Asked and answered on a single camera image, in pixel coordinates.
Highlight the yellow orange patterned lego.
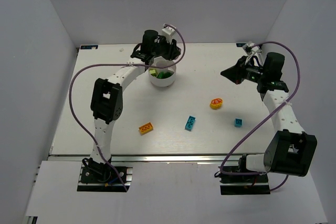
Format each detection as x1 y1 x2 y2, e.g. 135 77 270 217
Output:
209 98 223 110

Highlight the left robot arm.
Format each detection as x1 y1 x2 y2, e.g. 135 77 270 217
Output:
90 25 181 164

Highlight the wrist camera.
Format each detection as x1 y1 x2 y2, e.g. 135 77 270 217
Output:
242 41 259 56
161 24 176 44

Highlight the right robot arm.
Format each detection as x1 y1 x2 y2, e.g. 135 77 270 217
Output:
220 52 317 177

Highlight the dark green curved lego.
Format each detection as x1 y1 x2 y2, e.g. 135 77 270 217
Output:
157 72 165 79

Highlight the blue label right corner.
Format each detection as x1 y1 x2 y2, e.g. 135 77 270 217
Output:
236 43 246 47

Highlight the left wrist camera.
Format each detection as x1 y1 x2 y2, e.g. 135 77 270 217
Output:
161 24 176 44

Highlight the blue label left corner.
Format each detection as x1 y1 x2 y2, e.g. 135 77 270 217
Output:
80 45 98 50

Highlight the orange rectangular lego brick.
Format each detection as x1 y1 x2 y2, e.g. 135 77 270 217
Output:
139 122 154 135

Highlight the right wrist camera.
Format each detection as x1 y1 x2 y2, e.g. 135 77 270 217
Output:
242 41 259 56

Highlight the green sloped lego brick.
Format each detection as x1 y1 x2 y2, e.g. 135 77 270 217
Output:
164 72 172 78

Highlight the aluminium front rail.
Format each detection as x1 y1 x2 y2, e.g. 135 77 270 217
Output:
47 153 250 164

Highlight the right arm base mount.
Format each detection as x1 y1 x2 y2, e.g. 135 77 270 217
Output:
214 154 270 196

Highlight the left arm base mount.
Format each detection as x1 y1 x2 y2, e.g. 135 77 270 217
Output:
77 158 132 193

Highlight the small teal lego brick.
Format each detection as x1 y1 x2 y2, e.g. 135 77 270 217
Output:
234 119 243 127

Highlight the white round divided container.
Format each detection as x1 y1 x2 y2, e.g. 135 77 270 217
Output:
148 57 176 88

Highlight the long teal lego brick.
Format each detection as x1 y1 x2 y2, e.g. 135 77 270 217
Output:
185 116 195 132

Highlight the blue label corner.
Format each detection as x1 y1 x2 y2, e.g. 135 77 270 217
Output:
80 45 98 50
236 43 246 47

